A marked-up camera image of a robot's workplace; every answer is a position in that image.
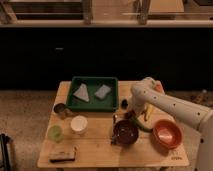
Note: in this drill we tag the orange fruit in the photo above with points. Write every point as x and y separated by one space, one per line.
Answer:
159 87

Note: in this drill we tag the green plastic cup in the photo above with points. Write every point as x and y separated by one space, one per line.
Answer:
55 133

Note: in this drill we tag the wooden table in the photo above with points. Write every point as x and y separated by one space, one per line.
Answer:
94 148

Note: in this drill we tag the red bowl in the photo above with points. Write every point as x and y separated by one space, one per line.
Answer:
166 134

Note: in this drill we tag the green plastic tray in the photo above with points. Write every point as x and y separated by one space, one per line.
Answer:
109 103

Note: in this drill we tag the white cup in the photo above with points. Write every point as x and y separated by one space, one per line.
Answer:
79 124

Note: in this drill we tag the white handled dish brush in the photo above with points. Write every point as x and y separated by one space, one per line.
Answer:
124 104

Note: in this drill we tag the grey rectangular sponge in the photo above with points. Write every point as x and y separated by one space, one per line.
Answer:
102 92

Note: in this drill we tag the dark purple bowl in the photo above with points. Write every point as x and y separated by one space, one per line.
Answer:
125 132

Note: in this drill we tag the wooden shelf frame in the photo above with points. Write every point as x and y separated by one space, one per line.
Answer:
106 13

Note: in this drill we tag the small metal cup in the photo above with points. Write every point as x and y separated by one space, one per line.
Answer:
61 110

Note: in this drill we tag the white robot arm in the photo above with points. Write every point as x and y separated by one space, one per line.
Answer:
194 115

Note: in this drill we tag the green cucumber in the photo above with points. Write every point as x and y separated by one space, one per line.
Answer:
137 122

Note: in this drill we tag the yellow banana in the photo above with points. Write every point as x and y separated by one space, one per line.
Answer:
148 112

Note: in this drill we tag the black object at left edge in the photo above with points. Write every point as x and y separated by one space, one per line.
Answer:
4 161

